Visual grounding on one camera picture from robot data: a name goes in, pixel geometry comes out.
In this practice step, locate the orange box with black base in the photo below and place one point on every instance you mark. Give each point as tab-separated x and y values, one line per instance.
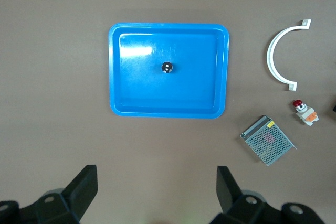
334	108

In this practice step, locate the perforated metal power supply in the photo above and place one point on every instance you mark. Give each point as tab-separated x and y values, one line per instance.
267	142

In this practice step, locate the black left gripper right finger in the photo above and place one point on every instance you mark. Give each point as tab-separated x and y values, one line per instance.
231	195

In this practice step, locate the brown table mat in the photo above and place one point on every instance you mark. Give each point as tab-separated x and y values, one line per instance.
52	51

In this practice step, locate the blue plastic tray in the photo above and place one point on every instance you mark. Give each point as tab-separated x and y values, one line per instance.
147	90

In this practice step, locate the large white curved clamp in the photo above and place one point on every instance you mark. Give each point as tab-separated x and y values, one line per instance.
270	56

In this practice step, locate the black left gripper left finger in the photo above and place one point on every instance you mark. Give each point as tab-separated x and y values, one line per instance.
76	195

